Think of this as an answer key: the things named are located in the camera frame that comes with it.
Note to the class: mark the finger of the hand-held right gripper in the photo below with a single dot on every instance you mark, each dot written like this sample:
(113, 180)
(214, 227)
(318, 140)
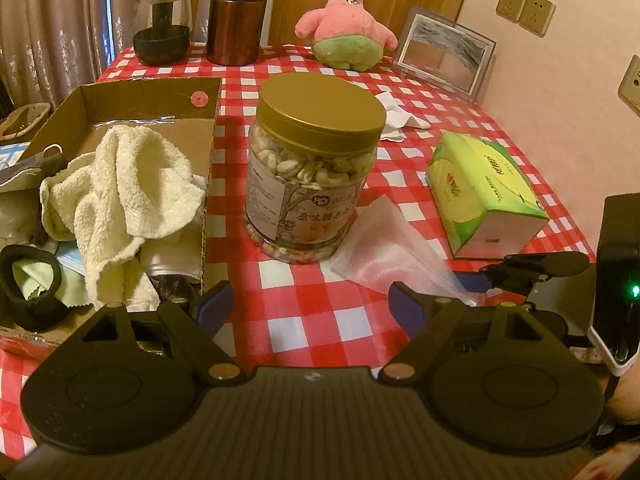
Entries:
(540, 266)
(550, 324)

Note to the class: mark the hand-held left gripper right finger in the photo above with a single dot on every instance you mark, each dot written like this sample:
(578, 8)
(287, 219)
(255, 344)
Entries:
(406, 305)

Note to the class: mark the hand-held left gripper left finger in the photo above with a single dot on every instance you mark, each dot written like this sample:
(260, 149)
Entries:
(215, 306)

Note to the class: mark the white terry towel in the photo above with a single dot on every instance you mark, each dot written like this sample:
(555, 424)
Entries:
(130, 185)

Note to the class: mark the light green cloth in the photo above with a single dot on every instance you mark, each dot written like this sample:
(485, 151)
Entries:
(31, 277)

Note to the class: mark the cardboard box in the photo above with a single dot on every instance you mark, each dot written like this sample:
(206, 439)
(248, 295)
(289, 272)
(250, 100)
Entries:
(150, 110)

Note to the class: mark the black furry item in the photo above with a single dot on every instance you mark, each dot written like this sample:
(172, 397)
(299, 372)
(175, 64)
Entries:
(175, 290)

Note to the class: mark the clear plastic bag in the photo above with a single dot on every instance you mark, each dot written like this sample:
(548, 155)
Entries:
(395, 245)

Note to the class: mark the green tissue pack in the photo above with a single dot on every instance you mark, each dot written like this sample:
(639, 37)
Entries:
(480, 195)

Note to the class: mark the blue face mask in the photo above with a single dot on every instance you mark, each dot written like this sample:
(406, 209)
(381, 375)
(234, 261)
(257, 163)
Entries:
(70, 260)

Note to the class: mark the nut jar with gold lid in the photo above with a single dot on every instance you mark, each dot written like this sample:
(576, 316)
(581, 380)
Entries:
(310, 170)

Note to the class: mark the black fabric headband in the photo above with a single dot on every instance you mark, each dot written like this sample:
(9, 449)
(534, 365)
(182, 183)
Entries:
(35, 312)

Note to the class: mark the white paper tissue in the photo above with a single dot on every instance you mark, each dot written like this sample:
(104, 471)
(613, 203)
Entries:
(400, 117)

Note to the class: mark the woven basket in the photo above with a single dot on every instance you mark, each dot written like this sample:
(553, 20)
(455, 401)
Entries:
(22, 120)

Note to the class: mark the glass pot with black base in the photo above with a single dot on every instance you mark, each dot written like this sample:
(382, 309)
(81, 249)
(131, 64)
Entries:
(161, 40)

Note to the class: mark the pink starfish plush toy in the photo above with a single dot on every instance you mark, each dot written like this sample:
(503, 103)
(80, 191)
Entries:
(345, 30)

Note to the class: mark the brown metal canister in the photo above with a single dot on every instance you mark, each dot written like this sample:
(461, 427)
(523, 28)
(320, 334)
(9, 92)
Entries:
(235, 20)

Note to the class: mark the patterned curtain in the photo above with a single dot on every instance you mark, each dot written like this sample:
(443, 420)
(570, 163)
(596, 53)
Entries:
(55, 20)

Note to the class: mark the beige data wall socket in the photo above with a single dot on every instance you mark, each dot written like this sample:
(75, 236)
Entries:
(632, 85)

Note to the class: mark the silver picture frame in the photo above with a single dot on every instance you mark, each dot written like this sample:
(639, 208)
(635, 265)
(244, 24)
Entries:
(442, 55)

